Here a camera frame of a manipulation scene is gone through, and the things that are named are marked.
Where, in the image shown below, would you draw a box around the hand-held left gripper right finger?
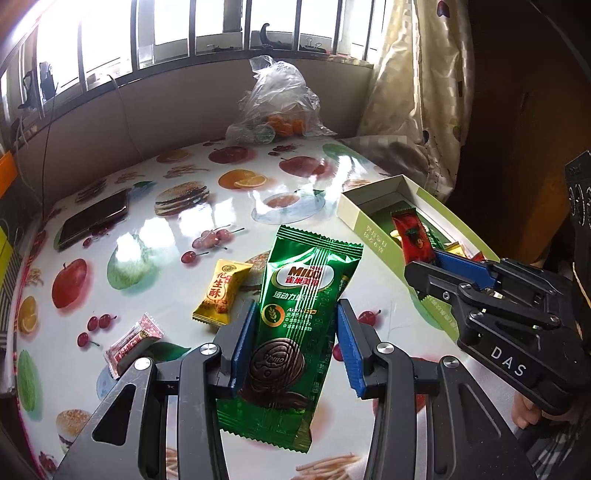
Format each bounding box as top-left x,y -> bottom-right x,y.
336,299 -> 532,480

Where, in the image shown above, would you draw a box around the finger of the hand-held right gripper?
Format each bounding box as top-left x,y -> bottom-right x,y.
434,249 -> 574,320
404,260 -> 563,343

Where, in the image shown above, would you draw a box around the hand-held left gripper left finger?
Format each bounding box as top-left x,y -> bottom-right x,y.
55,298 -> 259,480

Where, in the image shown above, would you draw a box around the red gold snack packet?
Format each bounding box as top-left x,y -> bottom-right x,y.
390,210 -> 437,266

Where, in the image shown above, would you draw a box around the green chocolate biscuit packet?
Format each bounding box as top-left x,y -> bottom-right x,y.
216,224 -> 364,453

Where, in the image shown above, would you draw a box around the green cardboard box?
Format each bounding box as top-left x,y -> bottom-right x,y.
336,174 -> 504,344

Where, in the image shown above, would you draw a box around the person's right hand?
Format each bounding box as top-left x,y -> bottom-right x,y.
512,394 -> 555,428

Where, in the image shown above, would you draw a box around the yellow candy packet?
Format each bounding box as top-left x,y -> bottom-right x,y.
191,258 -> 253,328

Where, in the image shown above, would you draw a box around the person's plaid clothing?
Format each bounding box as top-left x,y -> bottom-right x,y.
522,415 -> 591,480

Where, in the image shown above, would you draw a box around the small pink candy packet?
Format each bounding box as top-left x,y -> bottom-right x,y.
105,313 -> 165,380

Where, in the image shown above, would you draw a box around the fruit print tablecloth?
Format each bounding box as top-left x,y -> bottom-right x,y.
7,136 -> 509,480

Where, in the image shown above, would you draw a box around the brown wooden cabinet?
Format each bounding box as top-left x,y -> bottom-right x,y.
443,0 -> 591,296

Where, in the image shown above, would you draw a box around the cream patterned curtain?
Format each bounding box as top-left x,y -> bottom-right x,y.
358,0 -> 476,201

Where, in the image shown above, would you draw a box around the black smartphone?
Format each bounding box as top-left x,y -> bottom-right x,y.
56,188 -> 130,251

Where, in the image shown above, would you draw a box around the orange tangerines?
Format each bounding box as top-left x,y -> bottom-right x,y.
267,114 -> 306,137

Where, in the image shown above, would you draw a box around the black white striped box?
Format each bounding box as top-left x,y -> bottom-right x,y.
0,249 -> 25,333

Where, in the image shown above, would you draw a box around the clear plastic bag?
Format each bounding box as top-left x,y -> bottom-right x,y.
225,55 -> 338,145

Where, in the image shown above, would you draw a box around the yellow-green box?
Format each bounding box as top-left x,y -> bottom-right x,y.
0,226 -> 13,280

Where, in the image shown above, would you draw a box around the orange box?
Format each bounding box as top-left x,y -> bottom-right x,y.
0,152 -> 17,197

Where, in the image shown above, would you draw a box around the black hook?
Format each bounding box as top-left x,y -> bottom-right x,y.
260,22 -> 283,49

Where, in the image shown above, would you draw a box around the window with metal bars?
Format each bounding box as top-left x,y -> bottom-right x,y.
0,0 -> 384,121

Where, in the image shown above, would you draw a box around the thin black cable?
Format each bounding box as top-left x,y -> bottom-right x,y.
39,74 -> 121,220

